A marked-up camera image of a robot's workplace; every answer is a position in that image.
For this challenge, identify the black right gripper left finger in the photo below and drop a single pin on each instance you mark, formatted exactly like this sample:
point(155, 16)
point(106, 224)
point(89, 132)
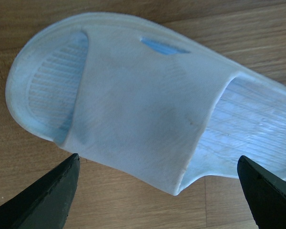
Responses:
point(46, 203)

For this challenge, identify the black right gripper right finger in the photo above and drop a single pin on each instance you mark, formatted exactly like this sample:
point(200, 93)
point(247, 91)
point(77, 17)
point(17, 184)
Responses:
point(265, 194)

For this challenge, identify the white slipper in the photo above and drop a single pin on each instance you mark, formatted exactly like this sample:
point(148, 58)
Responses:
point(133, 95)

